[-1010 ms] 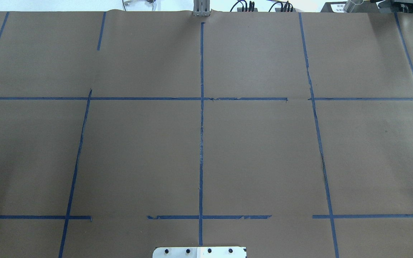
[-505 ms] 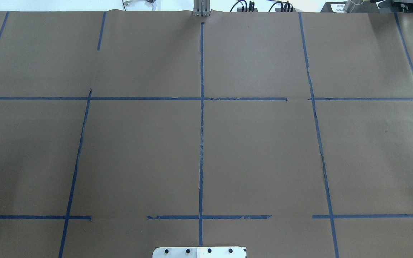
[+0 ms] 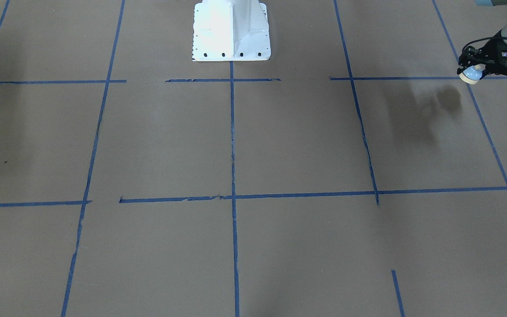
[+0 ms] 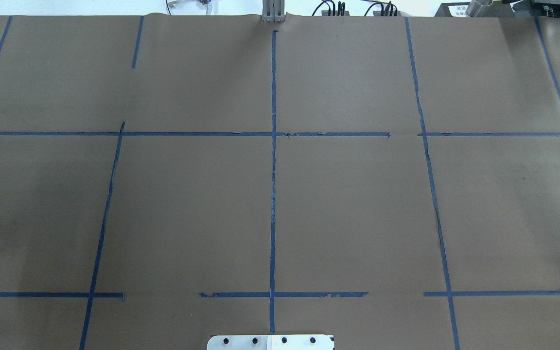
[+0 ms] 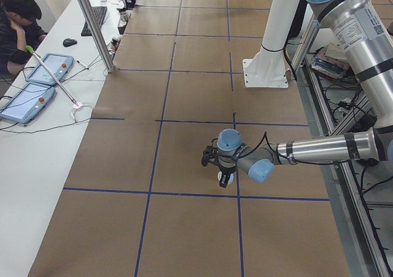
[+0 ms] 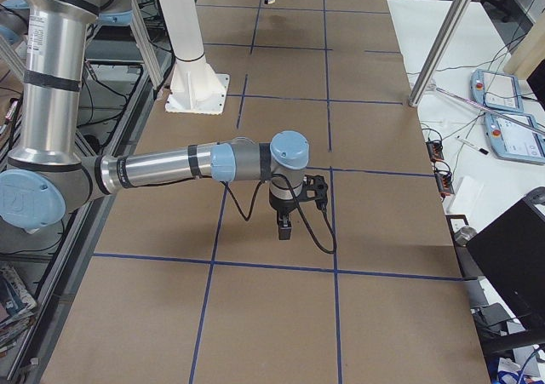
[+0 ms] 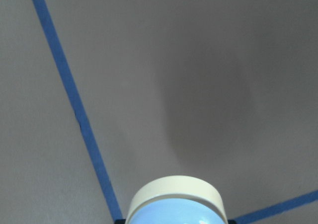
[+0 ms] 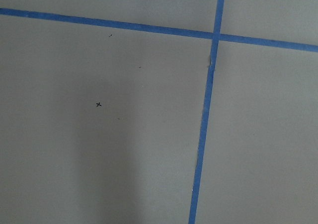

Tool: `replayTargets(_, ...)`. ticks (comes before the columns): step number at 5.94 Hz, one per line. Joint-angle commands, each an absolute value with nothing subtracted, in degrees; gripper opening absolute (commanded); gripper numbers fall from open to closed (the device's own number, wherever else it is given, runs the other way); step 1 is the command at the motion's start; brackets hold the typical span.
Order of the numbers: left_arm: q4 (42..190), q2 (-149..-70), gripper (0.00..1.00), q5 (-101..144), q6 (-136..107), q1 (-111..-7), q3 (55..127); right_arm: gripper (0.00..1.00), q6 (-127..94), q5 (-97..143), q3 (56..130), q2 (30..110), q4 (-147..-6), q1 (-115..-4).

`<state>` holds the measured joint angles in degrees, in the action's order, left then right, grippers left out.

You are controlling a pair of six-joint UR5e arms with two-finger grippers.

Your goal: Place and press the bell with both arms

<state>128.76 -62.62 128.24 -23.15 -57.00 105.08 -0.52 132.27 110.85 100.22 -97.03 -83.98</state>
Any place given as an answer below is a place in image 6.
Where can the stack of magazines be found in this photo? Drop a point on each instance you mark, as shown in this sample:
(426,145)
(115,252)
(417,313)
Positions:
(17,307)

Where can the orange black adapter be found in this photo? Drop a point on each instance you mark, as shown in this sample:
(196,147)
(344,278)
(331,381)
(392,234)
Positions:
(444,182)
(435,150)

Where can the orange black adapter upper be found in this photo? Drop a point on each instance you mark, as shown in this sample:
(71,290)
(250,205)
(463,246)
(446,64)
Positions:
(435,150)

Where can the teach pendant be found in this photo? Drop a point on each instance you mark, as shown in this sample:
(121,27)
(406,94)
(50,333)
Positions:
(496,90)
(511,141)

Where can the silver metal rod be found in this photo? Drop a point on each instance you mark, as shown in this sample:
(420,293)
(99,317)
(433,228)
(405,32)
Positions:
(432,87)

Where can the grey metal cylinder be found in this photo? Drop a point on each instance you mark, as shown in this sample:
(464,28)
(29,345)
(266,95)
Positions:
(463,235)

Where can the lower teach pendant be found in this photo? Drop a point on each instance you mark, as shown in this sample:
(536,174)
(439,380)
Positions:
(511,141)

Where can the black marker pen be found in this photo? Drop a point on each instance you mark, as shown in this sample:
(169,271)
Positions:
(472,146)

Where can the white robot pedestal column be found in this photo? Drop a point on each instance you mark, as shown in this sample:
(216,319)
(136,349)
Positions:
(194,87)

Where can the black computer monitor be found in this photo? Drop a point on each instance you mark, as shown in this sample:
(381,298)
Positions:
(510,254)

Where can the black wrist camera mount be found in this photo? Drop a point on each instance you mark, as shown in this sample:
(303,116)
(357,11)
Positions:
(314,189)

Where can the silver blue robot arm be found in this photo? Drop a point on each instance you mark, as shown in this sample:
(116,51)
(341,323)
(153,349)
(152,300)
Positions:
(45,179)

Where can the aluminium frame post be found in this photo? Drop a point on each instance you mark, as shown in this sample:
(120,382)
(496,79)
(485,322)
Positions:
(446,32)

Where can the white foam block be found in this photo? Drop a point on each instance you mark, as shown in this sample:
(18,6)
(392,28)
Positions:
(466,195)

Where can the upper teach pendant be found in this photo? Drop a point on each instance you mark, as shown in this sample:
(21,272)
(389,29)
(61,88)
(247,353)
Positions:
(496,90)

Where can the orange black adapter lower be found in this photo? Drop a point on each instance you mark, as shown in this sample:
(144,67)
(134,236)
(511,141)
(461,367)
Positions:
(444,182)

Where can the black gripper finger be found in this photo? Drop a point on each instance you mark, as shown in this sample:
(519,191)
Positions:
(284,226)

